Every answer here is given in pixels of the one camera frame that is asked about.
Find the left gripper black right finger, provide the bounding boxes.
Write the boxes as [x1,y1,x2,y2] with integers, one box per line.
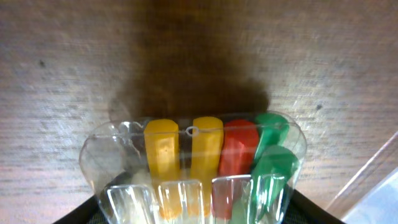
[285,190,345,224]

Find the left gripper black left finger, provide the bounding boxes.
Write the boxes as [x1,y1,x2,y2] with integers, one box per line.
[53,196,99,224]

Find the clear plastic container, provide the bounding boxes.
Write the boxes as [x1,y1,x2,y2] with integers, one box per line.
[326,133,397,218]

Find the clear case coloured bits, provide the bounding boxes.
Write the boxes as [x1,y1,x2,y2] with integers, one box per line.
[79,111,307,223]

